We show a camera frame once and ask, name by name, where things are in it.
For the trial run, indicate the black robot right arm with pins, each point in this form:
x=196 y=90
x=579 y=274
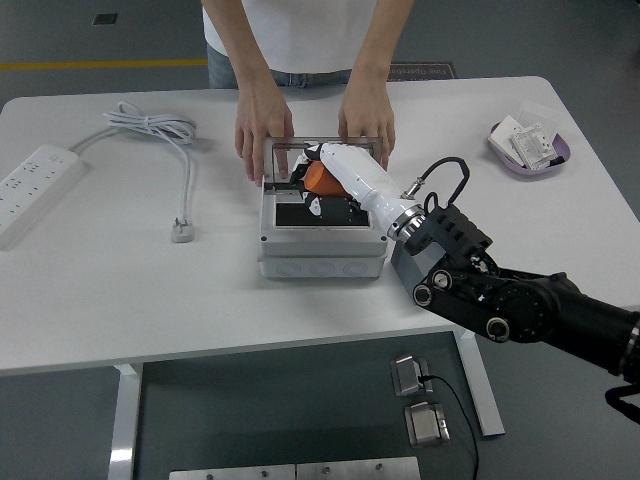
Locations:
x=525 y=300

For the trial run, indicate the open metal floor socket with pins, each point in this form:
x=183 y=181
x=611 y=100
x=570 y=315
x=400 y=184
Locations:
x=426 y=424
x=407 y=375

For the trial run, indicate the small black item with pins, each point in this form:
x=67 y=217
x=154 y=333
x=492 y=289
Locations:
x=557 y=160

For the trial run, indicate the person's left hand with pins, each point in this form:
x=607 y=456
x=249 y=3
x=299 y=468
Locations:
x=367 y=115

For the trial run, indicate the metal floor plate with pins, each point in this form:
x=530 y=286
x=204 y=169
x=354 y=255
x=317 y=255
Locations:
x=232 y=473
x=357 y=469

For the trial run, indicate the person's right forearm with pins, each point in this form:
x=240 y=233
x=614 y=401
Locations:
x=247 y=50

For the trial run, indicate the dark square floor cover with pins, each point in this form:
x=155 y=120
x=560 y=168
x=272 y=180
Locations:
x=105 y=19

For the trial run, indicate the white table leg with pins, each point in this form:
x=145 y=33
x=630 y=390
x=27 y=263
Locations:
x=482 y=385
x=125 y=415

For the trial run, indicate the white power strip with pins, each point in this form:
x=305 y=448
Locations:
x=35 y=180

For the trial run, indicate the transparent hinged box lid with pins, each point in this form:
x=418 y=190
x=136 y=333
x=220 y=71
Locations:
x=300 y=143

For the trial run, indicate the purple tray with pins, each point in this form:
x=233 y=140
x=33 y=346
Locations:
x=562 y=147

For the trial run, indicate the person's left forearm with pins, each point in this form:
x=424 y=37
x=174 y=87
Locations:
x=377 y=45

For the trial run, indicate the person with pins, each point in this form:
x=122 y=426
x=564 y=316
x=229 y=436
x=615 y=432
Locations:
x=300 y=35

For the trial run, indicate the small white carton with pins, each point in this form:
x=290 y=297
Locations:
x=502 y=132

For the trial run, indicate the clear plastic bag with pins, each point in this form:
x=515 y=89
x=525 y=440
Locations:
x=540 y=112

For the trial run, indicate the grey block holder with hole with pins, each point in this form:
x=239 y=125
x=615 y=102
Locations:
x=407 y=265

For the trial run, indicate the person's right hand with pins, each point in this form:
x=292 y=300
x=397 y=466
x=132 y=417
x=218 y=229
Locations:
x=262 y=125

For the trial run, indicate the white socket module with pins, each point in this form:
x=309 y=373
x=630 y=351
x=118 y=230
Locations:
x=532 y=142

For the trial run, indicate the dark floor sign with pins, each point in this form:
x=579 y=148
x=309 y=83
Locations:
x=425 y=71

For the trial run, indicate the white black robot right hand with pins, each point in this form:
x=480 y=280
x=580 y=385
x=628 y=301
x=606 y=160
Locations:
x=360 y=175

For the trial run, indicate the orange cylinder battery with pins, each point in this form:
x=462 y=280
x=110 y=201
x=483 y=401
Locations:
x=320 y=180

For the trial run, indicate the grey plastic junction box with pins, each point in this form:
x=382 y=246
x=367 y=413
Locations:
x=320 y=250

